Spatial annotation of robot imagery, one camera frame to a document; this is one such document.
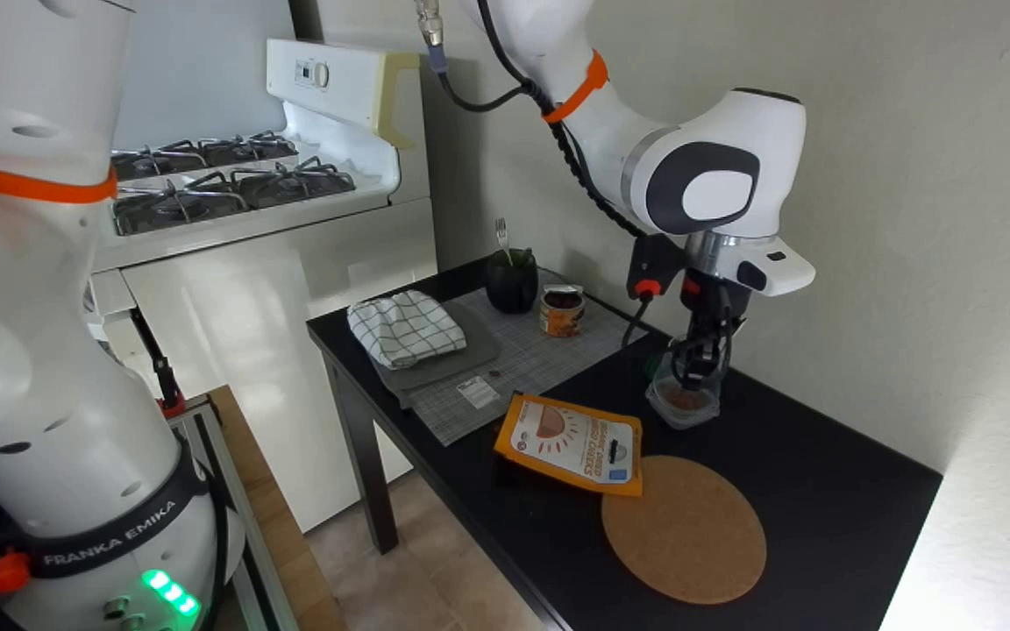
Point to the orange snack bag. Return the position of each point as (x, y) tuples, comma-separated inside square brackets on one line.
[(571, 448)]

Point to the wooden board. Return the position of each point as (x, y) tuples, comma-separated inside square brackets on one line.
[(278, 527)]

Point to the white checked dish towel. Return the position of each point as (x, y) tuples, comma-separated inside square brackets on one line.
[(406, 329)]

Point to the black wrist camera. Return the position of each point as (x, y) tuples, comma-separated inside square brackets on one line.
[(649, 269)]

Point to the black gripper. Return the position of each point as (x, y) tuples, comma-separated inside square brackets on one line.
[(717, 309)]

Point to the grey woven placemat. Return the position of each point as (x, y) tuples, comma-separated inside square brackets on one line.
[(551, 355)]

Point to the black teapot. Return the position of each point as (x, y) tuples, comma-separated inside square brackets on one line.
[(511, 282)]

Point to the red round knob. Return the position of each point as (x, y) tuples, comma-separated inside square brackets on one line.
[(10, 572)]

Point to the white stove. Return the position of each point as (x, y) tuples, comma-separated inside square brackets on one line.
[(235, 337)]

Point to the grey quilted cloth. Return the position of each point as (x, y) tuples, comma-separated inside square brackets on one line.
[(447, 365)]

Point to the clear glass bowl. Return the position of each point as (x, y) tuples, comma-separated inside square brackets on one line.
[(682, 393)]

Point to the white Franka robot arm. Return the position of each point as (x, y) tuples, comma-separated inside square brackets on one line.
[(49, 407)]

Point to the round cork mat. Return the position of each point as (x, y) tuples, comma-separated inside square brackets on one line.
[(685, 530)]

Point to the white printed label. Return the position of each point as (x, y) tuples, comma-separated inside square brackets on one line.
[(477, 389)]

